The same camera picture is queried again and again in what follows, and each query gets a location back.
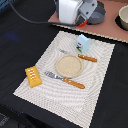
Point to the toy fork wooden handle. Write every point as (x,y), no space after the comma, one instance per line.
(80,56)

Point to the grey toy frying pan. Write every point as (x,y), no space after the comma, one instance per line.
(97,16)

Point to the round wooden plate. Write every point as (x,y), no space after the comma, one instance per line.
(69,66)

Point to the orange toy cracker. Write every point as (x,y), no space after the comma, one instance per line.
(33,76)

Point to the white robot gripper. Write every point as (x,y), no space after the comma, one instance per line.
(75,11)

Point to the toy knife wooden handle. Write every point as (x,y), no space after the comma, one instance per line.
(54,76)

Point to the small toy milk carton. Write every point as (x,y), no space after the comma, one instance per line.
(83,43)

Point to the beige toy pot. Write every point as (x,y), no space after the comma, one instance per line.
(123,14)

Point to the red toy tomato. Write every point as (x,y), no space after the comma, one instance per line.
(83,24)

